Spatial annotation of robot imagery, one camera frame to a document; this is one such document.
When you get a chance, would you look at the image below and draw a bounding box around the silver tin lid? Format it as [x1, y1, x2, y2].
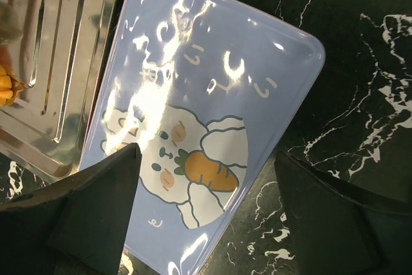
[80, 0, 326, 274]

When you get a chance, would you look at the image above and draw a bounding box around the orange swirl cookie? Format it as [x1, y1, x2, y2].
[0, 64, 26, 106]

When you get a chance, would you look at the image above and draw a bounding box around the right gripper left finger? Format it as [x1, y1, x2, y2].
[1, 143, 142, 274]

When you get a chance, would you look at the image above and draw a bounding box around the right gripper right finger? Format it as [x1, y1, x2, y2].
[275, 151, 411, 274]

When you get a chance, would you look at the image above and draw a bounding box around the steel baking tray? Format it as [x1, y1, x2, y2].
[1, 0, 117, 182]

